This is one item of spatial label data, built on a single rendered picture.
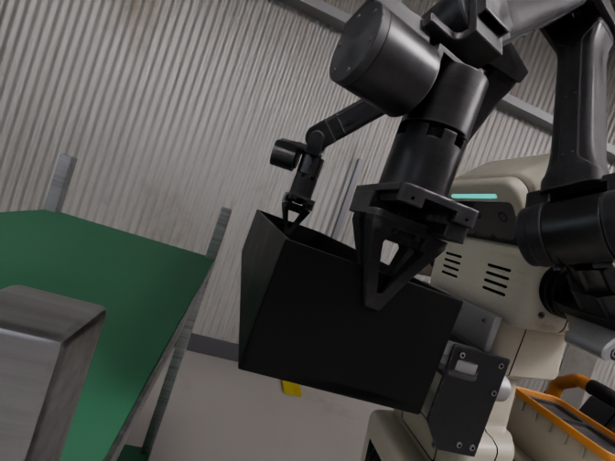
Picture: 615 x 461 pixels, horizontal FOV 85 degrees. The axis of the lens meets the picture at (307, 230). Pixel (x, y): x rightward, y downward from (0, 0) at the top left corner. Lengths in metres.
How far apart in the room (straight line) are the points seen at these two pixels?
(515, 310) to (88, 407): 0.56
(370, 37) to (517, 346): 0.57
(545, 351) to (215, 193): 2.04
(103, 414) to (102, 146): 2.27
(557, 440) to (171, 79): 2.46
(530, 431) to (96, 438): 0.87
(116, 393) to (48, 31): 2.56
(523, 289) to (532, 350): 0.14
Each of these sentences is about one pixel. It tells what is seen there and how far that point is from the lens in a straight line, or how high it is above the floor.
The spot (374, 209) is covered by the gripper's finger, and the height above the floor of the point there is 1.17.
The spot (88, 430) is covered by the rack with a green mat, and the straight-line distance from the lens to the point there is 0.33.
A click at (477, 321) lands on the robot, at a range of 0.63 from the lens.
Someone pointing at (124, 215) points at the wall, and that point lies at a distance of 2.49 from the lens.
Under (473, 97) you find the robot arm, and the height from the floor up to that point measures 1.28.
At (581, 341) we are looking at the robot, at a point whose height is 1.11.
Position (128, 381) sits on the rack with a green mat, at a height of 0.95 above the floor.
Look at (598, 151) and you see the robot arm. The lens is 0.55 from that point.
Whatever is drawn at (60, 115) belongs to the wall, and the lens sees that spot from 2.65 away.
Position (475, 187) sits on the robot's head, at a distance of 0.66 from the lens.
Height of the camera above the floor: 1.15
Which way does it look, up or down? 2 degrees down
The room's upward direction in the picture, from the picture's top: 19 degrees clockwise
